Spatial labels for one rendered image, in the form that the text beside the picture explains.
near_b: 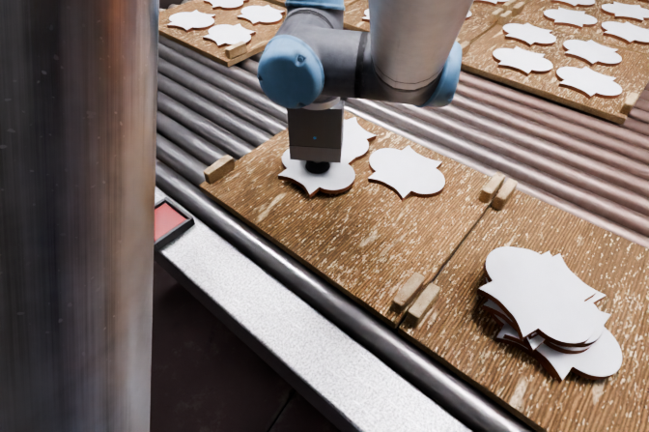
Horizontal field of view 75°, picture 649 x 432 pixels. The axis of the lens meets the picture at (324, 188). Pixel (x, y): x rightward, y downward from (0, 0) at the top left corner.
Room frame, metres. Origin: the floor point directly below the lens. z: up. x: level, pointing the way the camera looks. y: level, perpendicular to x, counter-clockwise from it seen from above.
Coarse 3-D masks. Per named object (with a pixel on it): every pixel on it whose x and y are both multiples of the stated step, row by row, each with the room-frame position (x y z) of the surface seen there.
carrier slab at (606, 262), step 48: (480, 240) 0.41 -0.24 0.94; (528, 240) 0.41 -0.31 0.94; (576, 240) 0.41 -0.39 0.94; (624, 240) 0.41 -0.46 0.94; (624, 288) 0.33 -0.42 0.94; (432, 336) 0.26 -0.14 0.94; (480, 336) 0.26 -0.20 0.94; (624, 336) 0.26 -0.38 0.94; (480, 384) 0.20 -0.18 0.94; (528, 384) 0.20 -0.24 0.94; (576, 384) 0.20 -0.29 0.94; (624, 384) 0.20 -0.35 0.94
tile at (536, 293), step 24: (504, 264) 0.33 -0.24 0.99; (528, 264) 0.33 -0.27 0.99; (552, 264) 0.33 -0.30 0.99; (480, 288) 0.29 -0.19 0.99; (504, 288) 0.29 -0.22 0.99; (528, 288) 0.29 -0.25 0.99; (552, 288) 0.29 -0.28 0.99; (576, 288) 0.29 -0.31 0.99; (504, 312) 0.27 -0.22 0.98; (528, 312) 0.26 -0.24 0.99; (552, 312) 0.26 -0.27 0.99; (576, 312) 0.26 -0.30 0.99; (552, 336) 0.23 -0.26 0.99; (576, 336) 0.23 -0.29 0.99
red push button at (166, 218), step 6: (156, 210) 0.48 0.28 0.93; (162, 210) 0.48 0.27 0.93; (168, 210) 0.48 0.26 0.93; (174, 210) 0.48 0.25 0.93; (156, 216) 0.47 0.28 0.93; (162, 216) 0.47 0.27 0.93; (168, 216) 0.47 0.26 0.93; (174, 216) 0.47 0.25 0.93; (180, 216) 0.47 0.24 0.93; (156, 222) 0.46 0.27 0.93; (162, 222) 0.46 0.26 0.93; (168, 222) 0.46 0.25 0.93; (174, 222) 0.46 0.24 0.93; (180, 222) 0.46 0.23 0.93; (156, 228) 0.44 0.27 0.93; (162, 228) 0.44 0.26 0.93; (168, 228) 0.44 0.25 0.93; (156, 234) 0.43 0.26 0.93; (162, 234) 0.43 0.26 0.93
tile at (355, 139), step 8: (344, 120) 0.72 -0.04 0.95; (352, 120) 0.72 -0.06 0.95; (344, 128) 0.69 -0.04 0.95; (352, 128) 0.69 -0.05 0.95; (360, 128) 0.69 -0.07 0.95; (344, 136) 0.66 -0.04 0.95; (352, 136) 0.66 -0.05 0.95; (360, 136) 0.66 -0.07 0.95; (368, 136) 0.66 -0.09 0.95; (344, 144) 0.64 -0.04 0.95; (352, 144) 0.64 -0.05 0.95; (360, 144) 0.64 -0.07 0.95; (368, 144) 0.64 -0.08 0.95; (344, 152) 0.61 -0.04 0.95; (352, 152) 0.61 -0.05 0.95; (360, 152) 0.61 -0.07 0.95
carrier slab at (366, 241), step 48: (288, 144) 0.65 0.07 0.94; (384, 144) 0.65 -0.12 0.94; (240, 192) 0.52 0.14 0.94; (288, 192) 0.52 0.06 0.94; (384, 192) 0.52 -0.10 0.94; (480, 192) 0.52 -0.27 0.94; (288, 240) 0.41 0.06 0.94; (336, 240) 0.41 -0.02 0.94; (384, 240) 0.41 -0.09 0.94; (432, 240) 0.41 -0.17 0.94; (384, 288) 0.33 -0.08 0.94
